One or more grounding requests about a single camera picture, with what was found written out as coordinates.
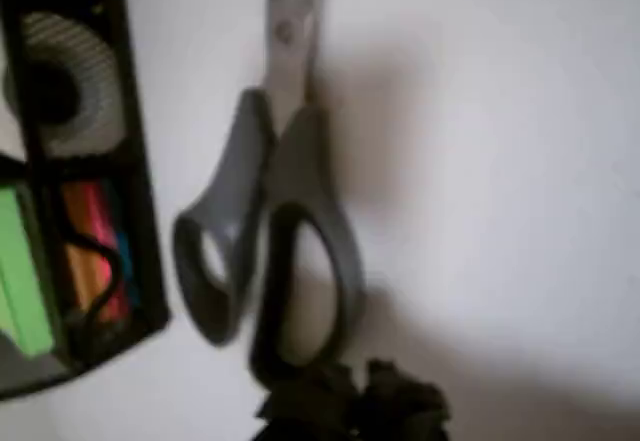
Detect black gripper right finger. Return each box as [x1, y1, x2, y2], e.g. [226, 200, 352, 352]
[362, 358, 452, 441]

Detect white tape roll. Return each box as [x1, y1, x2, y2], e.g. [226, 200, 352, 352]
[3, 10, 127, 156]

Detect grey black handled scissors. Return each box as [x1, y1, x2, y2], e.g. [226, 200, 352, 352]
[172, 0, 367, 378]

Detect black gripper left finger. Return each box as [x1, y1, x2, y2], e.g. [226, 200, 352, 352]
[254, 360, 364, 441]

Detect black mesh desk organizer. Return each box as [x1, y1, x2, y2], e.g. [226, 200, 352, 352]
[0, 0, 171, 402]

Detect multicolour sticky note stack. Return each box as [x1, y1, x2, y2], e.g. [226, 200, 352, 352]
[60, 180, 135, 323]

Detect green sticky note pad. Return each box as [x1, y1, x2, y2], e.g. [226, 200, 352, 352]
[0, 185, 55, 357]

